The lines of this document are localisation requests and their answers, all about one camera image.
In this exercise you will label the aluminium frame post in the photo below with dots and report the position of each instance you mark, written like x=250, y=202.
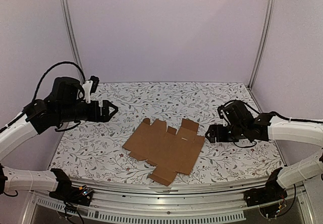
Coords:
x=261, y=47
x=70, y=33

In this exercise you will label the right aluminium frame post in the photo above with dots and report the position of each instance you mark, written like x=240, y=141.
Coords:
x=261, y=47

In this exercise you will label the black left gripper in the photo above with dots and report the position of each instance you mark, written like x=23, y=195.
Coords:
x=104, y=117

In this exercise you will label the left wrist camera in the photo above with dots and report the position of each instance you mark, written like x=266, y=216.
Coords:
x=90, y=87

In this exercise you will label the small green circuit board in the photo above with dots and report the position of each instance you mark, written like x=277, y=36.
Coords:
x=85, y=191

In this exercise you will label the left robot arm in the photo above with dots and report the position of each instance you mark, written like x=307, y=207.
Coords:
x=69, y=101

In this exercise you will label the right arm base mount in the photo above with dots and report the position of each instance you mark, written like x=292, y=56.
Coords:
x=259, y=196

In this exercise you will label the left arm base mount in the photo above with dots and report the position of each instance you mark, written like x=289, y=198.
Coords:
x=69, y=194

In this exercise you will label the aluminium front rail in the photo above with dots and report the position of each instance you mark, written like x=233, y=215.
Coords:
x=197, y=203

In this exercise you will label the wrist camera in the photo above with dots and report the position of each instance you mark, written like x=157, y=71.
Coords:
x=90, y=87
x=223, y=115

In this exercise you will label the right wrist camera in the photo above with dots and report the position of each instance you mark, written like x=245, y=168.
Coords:
x=223, y=115

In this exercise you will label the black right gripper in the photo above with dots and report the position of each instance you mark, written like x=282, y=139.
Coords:
x=218, y=132

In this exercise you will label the floral patterned table mat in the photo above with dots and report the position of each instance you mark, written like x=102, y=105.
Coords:
x=95, y=151

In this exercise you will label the left aluminium frame post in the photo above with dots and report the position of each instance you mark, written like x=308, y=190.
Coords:
x=70, y=33

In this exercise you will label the brown cardboard box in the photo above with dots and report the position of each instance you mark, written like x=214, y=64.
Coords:
x=169, y=150

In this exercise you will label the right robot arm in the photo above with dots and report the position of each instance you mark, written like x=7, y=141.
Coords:
x=242, y=121

